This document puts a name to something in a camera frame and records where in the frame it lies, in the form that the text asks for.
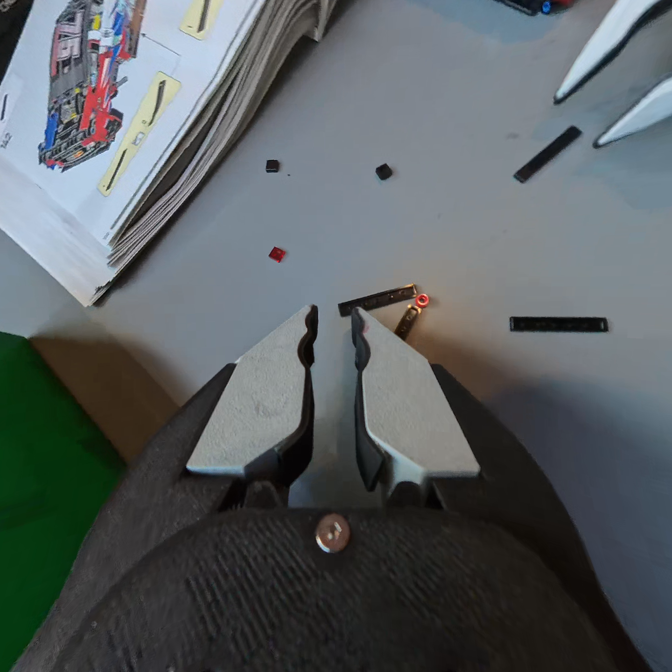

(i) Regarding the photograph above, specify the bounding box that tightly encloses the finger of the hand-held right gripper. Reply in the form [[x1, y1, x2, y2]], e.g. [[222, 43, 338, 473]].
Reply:
[[553, 0, 672, 105], [593, 73, 672, 150]]

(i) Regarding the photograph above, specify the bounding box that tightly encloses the long black brick plate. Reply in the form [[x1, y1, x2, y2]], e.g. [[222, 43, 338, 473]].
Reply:
[[509, 315, 610, 334], [394, 304, 424, 340], [337, 283, 419, 318]]

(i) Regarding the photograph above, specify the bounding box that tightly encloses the green storage bin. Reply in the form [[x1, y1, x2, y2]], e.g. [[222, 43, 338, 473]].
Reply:
[[0, 332, 127, 672]]

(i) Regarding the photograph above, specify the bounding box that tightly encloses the grey desk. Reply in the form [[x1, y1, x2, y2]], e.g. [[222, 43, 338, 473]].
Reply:
[[0, 0, 672, 672]]

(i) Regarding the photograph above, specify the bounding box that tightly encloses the toy car instruction booklet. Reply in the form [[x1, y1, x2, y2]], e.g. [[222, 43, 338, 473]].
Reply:
[[0, 0, 340, 307]]

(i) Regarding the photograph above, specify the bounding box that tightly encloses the toy brick race car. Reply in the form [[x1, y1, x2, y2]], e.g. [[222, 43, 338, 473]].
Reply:
[[493, 0, 573, 16]]

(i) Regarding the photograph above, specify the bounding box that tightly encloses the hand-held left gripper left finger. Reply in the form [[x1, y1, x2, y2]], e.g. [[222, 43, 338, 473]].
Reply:
[[186, 304, 320, 489]]

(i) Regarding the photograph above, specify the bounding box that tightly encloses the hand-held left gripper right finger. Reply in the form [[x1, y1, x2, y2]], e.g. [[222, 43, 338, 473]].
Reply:
[[350, 307, 482, 508]]

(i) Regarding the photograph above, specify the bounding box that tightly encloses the long black smooth tile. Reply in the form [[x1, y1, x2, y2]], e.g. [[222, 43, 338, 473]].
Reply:
[[513, 124, 584, 184]]

